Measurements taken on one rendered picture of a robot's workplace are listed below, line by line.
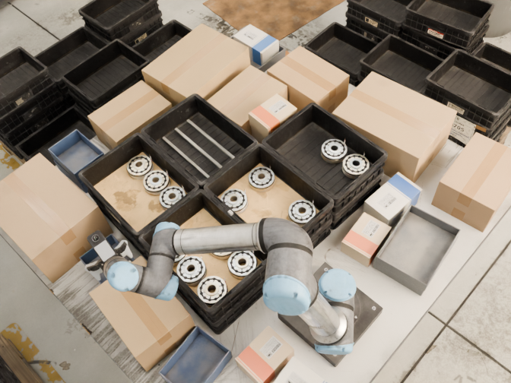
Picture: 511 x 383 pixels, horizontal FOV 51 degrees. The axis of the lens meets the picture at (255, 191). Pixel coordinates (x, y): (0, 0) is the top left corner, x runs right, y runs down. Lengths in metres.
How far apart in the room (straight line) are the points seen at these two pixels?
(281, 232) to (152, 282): 0.39
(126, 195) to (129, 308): 0.49
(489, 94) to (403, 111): 0.84
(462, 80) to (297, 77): 1.00
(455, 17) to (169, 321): 2.41
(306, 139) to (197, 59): 0.65
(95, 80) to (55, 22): 1.46
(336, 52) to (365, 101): 1.20
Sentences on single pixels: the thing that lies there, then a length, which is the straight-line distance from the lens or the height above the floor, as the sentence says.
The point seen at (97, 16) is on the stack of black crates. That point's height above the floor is 0.49.
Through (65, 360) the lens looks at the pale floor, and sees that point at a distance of 2.87.
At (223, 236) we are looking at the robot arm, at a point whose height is 1.29.
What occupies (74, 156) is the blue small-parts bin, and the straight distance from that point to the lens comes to 2.44.
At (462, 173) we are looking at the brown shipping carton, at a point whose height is 0.86.
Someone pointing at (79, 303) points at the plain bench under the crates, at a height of 0.70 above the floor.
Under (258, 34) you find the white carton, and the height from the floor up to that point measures 0.79.
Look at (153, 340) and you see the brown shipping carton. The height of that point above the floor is 0.86.
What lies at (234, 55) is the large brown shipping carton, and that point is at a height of 0.90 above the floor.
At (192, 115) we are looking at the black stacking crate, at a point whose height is 0.83.
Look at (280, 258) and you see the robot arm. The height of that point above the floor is 1.36.
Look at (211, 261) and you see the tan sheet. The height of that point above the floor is 0.83.
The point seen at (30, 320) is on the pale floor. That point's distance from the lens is 3.03.
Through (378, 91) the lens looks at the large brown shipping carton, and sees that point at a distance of 2.32.
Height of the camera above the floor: 2.53
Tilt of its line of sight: 55 degrees down
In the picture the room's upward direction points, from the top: 7 degrees counter-clockwise
